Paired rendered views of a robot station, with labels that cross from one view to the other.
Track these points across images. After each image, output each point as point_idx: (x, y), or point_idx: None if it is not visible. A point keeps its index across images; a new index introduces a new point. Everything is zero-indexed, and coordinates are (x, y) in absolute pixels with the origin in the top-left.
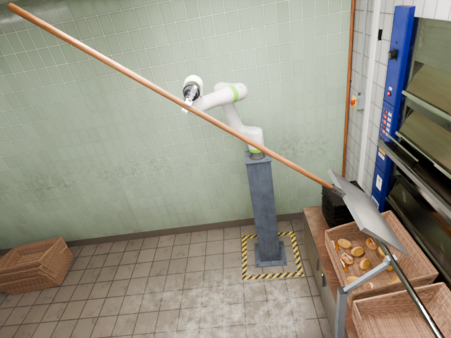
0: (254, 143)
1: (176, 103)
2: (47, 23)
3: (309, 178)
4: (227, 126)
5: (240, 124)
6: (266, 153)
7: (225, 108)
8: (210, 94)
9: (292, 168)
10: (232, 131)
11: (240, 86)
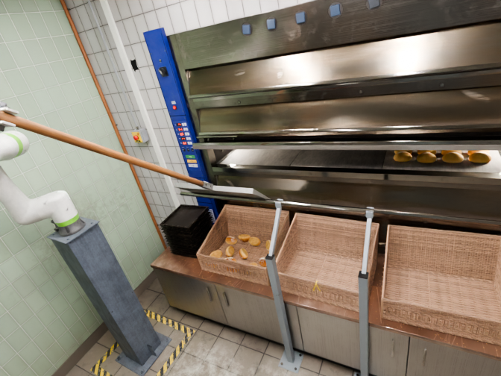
0: (123, 154)
1: None
2: None
3: (184, 179)
4: (82, 139)
5: (27, 198)
6: (138, 163)
7: None
8: None
9: (168, 174)
10: (92, 143)
11: (16, 132)
